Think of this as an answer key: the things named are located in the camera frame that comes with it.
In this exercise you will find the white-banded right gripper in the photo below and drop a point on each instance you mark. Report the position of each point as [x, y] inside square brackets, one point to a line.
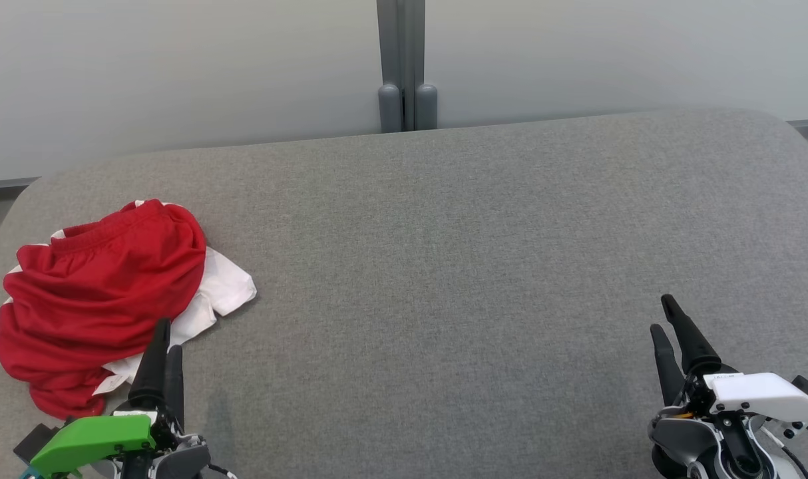
[750, 396]

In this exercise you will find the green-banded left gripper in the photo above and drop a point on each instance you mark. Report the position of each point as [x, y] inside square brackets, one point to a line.
[91, 442]

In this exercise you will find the red shorts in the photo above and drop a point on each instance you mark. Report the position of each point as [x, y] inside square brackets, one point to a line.
[104, 286]

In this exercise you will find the red and white basketball jersey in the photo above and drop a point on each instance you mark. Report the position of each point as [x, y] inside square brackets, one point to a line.
[224, 286]

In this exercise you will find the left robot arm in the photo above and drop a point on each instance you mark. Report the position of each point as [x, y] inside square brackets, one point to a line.
[181, 462]

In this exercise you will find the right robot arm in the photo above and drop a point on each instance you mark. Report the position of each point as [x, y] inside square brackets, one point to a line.
[690, 446]

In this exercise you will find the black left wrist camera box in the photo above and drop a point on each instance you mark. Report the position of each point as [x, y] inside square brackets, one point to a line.
[34, 442]

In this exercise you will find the grey metal partition post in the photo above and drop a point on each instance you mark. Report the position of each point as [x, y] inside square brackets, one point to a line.
[392, 66]

